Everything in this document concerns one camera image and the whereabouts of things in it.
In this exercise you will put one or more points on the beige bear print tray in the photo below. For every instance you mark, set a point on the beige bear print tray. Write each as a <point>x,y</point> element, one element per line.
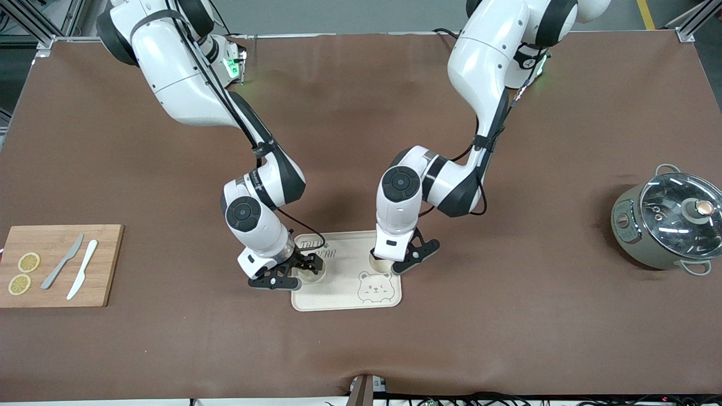
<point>338,296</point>

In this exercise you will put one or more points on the bamboo cutting board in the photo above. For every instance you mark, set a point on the bamboo cutting board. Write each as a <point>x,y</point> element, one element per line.
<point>56,239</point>

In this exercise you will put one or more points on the glass pot lid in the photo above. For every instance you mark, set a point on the glass pot lid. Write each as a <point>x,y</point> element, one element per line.
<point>671,217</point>

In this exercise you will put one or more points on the yellow lemon slice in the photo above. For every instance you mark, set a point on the yellow lemon slice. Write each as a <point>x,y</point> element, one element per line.
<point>20,284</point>
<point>29,262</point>

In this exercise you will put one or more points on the grey plastic knife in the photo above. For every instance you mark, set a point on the grey plastic knife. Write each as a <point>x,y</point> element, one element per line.
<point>62,264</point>

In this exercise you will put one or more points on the white IKEA cup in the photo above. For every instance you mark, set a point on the white IKEA cup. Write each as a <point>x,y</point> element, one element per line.
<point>381,266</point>
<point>316,278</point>

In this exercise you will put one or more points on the aluminium frame corner post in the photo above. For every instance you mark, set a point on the aluminium frame corner post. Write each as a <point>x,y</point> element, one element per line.
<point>691,22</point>
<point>34,25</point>

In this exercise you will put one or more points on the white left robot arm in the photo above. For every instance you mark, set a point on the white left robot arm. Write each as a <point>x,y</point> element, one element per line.
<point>485,56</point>

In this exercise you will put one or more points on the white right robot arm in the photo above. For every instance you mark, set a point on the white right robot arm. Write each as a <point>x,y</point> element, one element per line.
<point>180,73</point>

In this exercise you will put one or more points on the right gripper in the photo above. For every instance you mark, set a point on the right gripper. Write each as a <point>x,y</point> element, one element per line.
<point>303,260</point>

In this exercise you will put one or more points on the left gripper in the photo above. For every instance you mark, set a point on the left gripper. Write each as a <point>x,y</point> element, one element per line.
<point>372,252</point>

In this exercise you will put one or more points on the grey-green electric pot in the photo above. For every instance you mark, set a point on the grey-green electric pot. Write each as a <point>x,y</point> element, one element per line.
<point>632,242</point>

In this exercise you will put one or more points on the white plastic knife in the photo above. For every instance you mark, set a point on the white plastic knife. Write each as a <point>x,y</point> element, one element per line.
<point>84,266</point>

